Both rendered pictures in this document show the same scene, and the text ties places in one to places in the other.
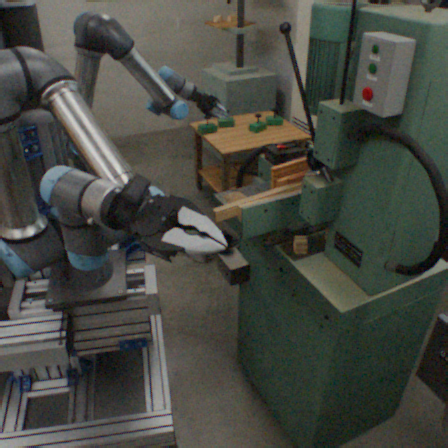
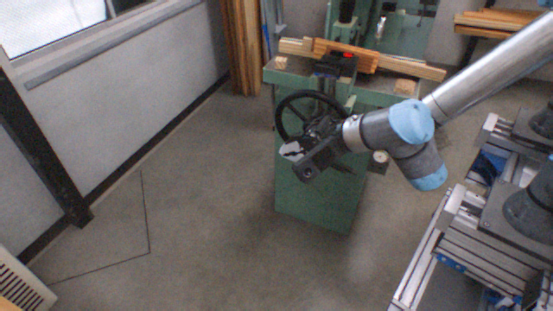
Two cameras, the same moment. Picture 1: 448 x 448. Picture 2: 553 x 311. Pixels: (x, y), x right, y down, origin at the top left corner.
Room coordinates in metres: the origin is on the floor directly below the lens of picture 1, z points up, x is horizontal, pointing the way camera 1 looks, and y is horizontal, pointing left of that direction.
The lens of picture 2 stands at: (2.32, 0.43, 1.49)
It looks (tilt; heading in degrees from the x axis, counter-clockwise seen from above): 42 degrees down; 230
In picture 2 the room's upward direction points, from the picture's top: straight up
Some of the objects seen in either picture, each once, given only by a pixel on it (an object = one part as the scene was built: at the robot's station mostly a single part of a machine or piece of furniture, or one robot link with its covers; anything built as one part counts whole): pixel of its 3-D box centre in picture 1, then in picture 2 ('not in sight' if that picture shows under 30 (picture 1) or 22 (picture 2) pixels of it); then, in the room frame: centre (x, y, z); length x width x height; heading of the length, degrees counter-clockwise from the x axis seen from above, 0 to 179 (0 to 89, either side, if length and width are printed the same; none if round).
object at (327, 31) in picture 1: (337, 59); not in sight; (1.32, -0.33, 1.35); 0.18 x 0.18 x 0.31
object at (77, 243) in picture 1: (92, 234); not in sight; (0.69, 0.25, 1.17); 0.11 x 0.08 x 0.11; 136
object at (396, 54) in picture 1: (382, 74); not in sight; (0.97, -0.35, 1.40); 0.10 x 0.06 x 0.16; 26
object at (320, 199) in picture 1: (319, 198); (390, 25); (1.08, -0.27, 1.02); 0.09 x 0.07 x 0.12; 116
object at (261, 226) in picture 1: (295, 190); (337, 83); (1.40, -0.26, 0.87); 0.61 x 0.30 x 0.06; 116
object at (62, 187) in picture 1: (75, 193); not in sight; (0.67, 0.26, 1.27); 0.11 x 0.08 x 0.09; 59
